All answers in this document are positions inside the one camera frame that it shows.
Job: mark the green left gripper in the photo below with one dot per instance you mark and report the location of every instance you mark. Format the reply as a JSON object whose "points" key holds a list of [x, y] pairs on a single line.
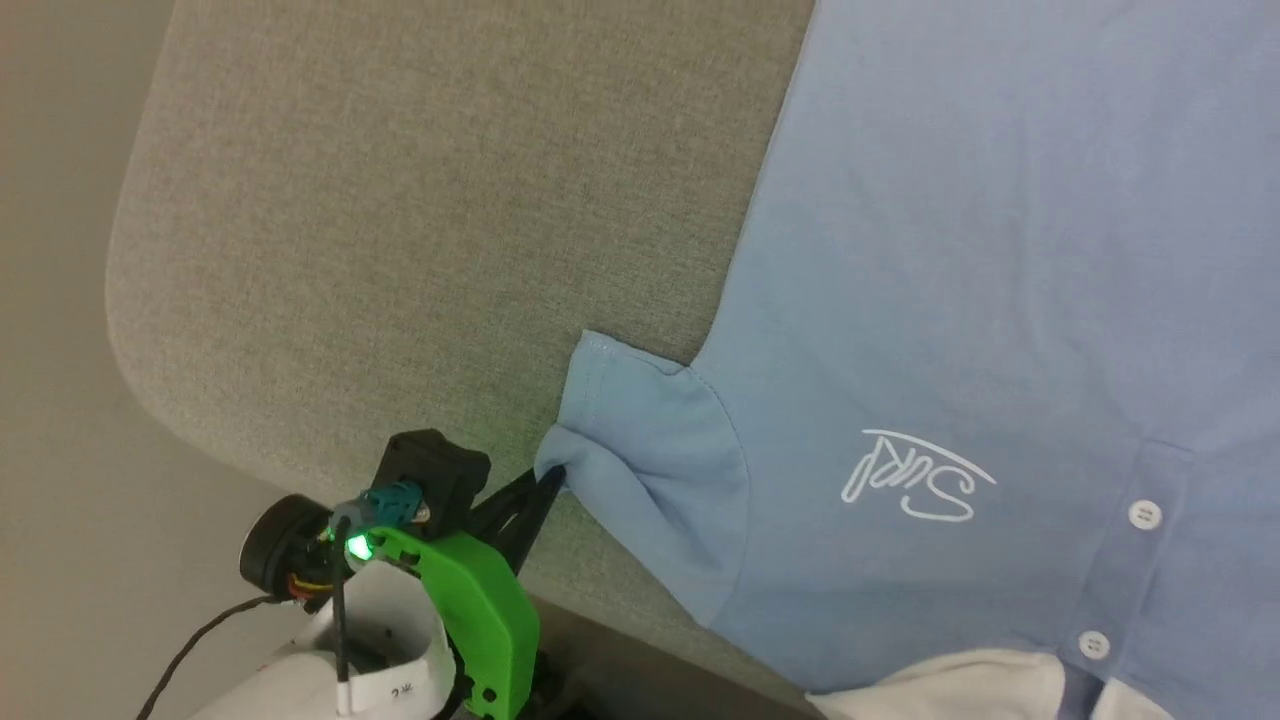
{"points": [[480, 610]]}

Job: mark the light blue polo shirt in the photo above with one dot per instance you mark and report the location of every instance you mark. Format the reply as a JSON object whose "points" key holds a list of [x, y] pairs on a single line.
{"points": [[950, 250]]}

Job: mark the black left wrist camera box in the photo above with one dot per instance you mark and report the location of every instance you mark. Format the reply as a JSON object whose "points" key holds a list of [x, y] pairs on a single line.
{"points": [[435, 470]]}

